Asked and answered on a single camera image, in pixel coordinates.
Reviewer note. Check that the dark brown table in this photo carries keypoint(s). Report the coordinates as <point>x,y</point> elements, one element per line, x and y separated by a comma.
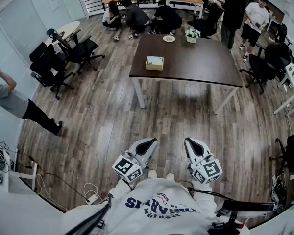
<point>198,62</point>

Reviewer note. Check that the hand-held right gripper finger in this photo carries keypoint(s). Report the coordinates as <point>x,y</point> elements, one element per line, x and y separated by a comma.
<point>199,148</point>
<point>194,149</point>

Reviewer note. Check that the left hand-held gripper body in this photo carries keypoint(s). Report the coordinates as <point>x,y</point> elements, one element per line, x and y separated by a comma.
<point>127,168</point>

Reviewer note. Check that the small wooden box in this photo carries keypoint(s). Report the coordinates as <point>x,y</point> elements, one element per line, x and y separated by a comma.
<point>154,67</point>

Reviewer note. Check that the round white table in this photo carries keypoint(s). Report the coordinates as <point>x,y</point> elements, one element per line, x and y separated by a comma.
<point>68,28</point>

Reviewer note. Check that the person's left forearm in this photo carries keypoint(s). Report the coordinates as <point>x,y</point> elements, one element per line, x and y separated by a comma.
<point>120,187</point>

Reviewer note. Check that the potted white flowers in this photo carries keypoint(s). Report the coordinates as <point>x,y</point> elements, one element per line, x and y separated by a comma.
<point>192,34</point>

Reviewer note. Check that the white plate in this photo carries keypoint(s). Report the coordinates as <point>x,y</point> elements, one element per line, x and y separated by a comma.
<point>169,38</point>

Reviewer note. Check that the white power strip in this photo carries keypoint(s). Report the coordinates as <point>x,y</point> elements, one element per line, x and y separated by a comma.
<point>91,200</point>

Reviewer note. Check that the person's left shoe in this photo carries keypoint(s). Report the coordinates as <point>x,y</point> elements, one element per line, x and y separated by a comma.
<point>152,174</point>

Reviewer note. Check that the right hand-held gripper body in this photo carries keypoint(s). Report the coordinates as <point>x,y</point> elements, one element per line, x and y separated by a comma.
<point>210,171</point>

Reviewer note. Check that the black waist-mounted device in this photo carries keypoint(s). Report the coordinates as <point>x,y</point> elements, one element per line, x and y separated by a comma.
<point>247,205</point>

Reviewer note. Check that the person's right shoe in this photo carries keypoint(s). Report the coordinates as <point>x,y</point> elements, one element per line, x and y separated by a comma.
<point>169,176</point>

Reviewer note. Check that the pale fried food pile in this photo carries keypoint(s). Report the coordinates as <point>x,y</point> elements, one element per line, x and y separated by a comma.
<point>169,38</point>

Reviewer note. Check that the person's shoe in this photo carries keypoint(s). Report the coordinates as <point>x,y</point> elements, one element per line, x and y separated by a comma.
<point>152,174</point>
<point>169,176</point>

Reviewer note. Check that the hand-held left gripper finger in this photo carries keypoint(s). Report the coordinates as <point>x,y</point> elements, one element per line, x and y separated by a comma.
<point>145,150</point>
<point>142,146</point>

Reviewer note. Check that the person's right forearm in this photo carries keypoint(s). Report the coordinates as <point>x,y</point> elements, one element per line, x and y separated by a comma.
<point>203,190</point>

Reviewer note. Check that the person's white sweatshirt torso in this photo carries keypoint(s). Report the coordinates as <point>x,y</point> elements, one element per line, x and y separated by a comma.
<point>156,217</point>

